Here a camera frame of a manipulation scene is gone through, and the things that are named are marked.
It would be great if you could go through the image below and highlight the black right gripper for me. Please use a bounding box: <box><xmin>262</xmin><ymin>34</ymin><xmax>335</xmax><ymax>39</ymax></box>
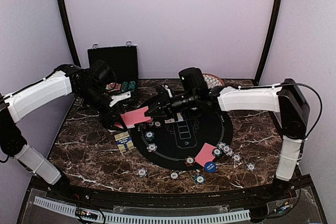
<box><xmin>145</xmin><ymin>90</ymin><xmax>198</xmax><ymax>121</ymax></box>

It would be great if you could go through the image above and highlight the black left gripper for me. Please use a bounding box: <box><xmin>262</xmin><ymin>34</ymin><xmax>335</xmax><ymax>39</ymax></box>
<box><xmin>77</xmin><ymin>83</ymin><xmax>128</xmax><ymax>132</ymax></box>

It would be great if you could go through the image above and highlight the red playing card deck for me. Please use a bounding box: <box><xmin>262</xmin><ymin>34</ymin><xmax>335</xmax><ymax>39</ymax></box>
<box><xmin>121</xmin><ymin>106</ymin><xmax>153</xmax><ymax>129</ymax></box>

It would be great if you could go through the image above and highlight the blue white chip stack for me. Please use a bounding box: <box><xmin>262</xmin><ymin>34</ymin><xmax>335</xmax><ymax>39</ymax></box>
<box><xmin>138</xmin><ymin>167</ymin><xmax>148</xmax><ymax>177</ymax></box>

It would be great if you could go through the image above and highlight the red card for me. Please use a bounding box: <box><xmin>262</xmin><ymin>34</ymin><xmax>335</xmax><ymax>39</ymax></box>
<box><xmin>195</xmin><ymin>143</ymin><xmax>216</xmax><ymax>167</ymax></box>

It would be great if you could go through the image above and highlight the brown white chip stack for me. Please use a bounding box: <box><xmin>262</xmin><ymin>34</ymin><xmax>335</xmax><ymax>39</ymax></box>
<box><xmin>170</xmin><ymin>172</ymin><xmax>179</xmax><ymax>180</ymax></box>

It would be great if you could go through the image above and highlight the blue small blind button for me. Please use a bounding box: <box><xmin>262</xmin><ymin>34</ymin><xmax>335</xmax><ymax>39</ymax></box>
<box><xmin>204</xmin><ymin>162</ymin><xmax>217</xmax><ymax>173</ymax></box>

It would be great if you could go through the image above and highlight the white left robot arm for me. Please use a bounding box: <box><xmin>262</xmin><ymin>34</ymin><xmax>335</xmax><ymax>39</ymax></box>
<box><xmin>1</xmin><ymin>60</ymin><xmax>131</xmax><ymax>201</ymax></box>

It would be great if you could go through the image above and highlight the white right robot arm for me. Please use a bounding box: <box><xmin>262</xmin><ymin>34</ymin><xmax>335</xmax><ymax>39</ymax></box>
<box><xmin>145</xmin><ymin>67</ymin><xmax>310</xmax><ymax>200</ymax></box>

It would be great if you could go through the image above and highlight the gold card box base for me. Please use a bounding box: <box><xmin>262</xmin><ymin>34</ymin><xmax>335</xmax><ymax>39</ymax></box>
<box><xmin>114</xmin><ymin>132</ymin><xmax>135</xmax><ymax>153</ymax></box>

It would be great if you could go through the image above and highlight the boxed card deck in case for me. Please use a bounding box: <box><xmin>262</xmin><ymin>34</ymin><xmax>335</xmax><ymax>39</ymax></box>
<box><xmin>106</xmin><ymin>82</ymin><xmax>121</xmax><ymax>90</ymax></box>

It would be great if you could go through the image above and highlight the teal chip row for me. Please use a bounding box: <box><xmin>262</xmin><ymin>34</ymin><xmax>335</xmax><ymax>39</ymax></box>
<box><xmin>129</xmin><ymin>81</ymin><xmax>137</xmax><ymax>91</ymax></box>

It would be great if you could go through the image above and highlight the round black poker mat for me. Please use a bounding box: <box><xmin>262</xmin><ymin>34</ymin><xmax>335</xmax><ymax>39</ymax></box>
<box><xmin>130</xmin><ymin>108</ymin><xmax>234</xmax><ymax>170</ymax></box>

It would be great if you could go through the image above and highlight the green chip row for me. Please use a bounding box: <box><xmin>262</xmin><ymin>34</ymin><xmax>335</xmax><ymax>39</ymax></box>
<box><xmin>121</xmin><ymin>81</ymin><xmax>129</xmax><ymax>91</ymax></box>

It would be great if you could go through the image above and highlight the patterned ceramic plate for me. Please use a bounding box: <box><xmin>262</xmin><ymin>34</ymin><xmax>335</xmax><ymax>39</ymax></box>
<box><xmin>203</xmin><ymin>73</ymin><xmax>224</xmax><ymax>89</ymax></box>

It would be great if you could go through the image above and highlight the black poker chip case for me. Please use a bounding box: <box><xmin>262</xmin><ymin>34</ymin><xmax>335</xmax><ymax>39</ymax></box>
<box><xmin>87</xmin><ymin>44</ymin><xmax>139</xmax><ymax>93</ymax></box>

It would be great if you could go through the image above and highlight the left black frame post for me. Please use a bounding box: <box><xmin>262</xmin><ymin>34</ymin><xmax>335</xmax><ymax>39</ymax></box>
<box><xmin>57</xmin><ymin>0</ymin><xmax>82</xmax><ymax>67</ymax></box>

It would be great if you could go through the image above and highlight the black frame post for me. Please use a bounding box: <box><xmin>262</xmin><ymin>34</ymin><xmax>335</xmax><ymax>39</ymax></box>
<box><xmin>57</xmin><ymin>0</ymin><xmax>82</xmax><ymax>67</ymax></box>
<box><xmin>253</xmin><ymin>0</ymin><xmax>281</xmax><ymax>85</ymax></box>

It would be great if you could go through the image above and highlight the white slotted cable duct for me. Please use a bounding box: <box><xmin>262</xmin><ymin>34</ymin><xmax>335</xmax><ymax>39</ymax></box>
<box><xmin>33</xmin><ymin>196</ymin><xmax>251</xmax><ymax>224</ymax></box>

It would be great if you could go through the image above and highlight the right black frame post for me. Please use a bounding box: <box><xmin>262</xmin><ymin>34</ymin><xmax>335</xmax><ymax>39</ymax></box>
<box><xmin>253</xmin><ymin>0</ymin><xmax>281</xmax><ymax>85</ymax></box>

